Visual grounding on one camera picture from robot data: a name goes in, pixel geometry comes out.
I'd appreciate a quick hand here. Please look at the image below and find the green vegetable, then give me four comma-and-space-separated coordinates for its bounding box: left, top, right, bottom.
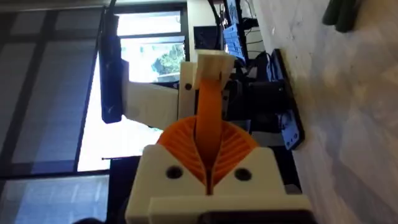
321, 0, 363, 34

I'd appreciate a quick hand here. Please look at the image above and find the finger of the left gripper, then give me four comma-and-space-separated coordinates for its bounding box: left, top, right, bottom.
194, 49, 236, 163
178, 61, 198, 121

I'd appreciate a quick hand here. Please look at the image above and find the computer monitor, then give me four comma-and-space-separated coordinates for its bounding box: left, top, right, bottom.
222, 0, 249, 63

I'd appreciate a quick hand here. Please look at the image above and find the black upright wrist plate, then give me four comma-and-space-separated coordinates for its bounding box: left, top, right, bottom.
98, 11, 124, 124

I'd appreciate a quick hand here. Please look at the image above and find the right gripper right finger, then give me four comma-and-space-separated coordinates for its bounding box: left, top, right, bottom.
211, 119, 286, 197

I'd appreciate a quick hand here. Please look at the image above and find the window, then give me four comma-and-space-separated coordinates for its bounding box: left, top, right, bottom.
0, 2, 190, 224

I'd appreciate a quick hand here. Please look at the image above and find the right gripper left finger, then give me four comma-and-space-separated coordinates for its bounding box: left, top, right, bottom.
125, 116, 210, 224

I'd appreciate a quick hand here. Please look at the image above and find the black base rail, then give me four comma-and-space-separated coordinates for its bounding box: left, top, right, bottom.
269, 48, 306, 152

